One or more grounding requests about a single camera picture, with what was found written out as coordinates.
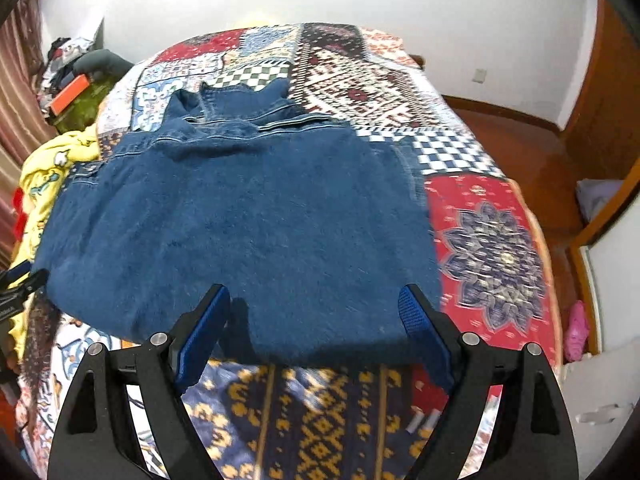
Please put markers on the green cloth covered table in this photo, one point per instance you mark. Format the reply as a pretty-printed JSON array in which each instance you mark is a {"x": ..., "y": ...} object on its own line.
[{"x": 87, "y": 105}]

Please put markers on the pink slipper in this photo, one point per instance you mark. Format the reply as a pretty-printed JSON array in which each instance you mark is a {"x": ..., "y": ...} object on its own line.
[{"x": 576, "y": 330}]

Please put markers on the yellow cartoon blanket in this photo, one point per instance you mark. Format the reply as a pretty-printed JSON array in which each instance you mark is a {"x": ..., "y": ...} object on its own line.
[{"x": 45, "y": 175}]

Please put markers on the patchwork printed bedspread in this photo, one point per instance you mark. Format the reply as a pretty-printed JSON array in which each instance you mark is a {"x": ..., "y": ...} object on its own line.
[{"x": 480, "y": 250}]

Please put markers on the red plush toy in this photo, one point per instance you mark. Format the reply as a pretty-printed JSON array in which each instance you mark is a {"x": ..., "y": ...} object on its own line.
[{"x": 17, "y": 210}]

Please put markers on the orange box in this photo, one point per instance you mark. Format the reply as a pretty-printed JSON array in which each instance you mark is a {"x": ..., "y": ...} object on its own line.
[{"x": 70, "y": 92}]

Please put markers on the blue denim jacket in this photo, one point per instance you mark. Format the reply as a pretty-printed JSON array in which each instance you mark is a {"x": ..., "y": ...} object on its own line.
[{"x": 240, "y": 210}]

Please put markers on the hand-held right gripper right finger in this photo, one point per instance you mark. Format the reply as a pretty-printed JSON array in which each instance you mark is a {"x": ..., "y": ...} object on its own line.
[{"x": 420, "y": 325}]

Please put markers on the brown wooden door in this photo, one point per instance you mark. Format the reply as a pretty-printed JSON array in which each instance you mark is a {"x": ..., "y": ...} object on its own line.
[{"x": 605, "y": 95}]

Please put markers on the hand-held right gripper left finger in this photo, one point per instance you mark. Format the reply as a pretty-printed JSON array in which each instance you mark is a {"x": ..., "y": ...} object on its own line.
[{"x": 200, "y": 345}]

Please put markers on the grey cushion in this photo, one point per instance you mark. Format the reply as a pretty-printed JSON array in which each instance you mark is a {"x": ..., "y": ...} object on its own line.
[{"x": 102, "y": 62}]

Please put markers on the pile of clutter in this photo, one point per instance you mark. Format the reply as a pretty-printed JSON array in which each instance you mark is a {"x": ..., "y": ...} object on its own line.
[{"x": 62, "y": 55}]

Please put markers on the pale purple cloth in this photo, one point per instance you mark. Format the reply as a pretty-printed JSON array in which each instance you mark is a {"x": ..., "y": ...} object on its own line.
[{"x": 597, "y": 200}]

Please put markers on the white wall socket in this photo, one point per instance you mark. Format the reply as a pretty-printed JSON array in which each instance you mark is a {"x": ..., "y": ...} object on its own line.
[{"x": 479, "y": 76}]

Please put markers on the white carton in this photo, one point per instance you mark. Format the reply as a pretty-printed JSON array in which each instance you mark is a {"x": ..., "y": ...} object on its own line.
[{"x": 600, "y": 400}]

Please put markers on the striped brown curtain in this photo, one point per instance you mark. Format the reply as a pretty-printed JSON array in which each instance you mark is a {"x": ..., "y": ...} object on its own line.
[{"x": 15, "y": 85}]

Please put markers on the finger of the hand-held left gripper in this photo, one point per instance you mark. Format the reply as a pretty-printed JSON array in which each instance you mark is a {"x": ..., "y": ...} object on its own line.
[{"x": 27, "y": 284}]

